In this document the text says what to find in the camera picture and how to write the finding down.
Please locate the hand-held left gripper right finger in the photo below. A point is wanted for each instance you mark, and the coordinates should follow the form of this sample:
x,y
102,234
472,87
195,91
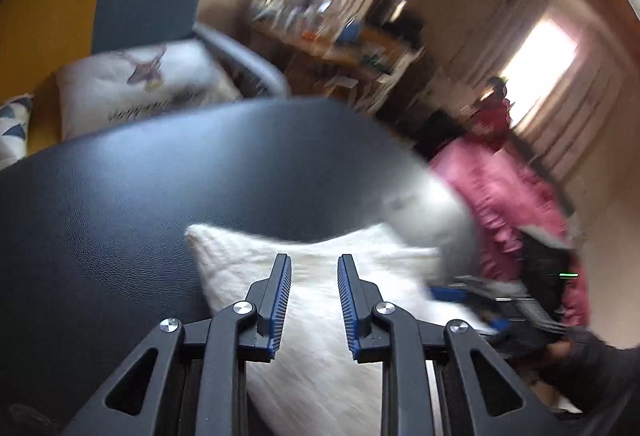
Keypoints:
x,y
347,311

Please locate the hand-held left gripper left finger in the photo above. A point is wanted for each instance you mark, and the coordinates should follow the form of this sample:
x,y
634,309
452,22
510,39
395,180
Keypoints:
x,y
279,311

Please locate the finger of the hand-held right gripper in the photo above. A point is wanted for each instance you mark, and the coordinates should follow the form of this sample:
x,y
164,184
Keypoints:
x,y
450,294
492,283

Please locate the white knit sweater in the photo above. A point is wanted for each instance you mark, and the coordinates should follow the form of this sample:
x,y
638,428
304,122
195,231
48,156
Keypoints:
x,y
320,366

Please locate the person's right hand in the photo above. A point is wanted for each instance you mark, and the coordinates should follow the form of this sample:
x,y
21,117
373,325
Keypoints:
x,y
556,352

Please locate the pink cloth pile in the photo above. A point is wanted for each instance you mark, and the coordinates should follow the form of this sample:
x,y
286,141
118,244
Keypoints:
x,y
490,206

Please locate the black leather ottoman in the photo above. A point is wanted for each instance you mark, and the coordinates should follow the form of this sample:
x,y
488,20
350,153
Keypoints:
x,y
150,191

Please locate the small bright window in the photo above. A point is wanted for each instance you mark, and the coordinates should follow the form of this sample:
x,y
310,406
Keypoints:
x,y
545,66

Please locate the cluttered wooden desk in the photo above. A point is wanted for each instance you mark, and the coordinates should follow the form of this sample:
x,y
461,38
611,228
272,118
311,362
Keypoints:
x,y
330,56

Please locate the black box appliance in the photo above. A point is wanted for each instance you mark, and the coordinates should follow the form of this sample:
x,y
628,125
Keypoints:
x,y
400,18

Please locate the deer print pillow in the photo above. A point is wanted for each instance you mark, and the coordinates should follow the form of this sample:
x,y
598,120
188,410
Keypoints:
x,y
100,86

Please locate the triangle pattern pillow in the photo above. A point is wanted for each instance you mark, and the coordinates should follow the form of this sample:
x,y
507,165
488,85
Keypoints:
x,y
15,131

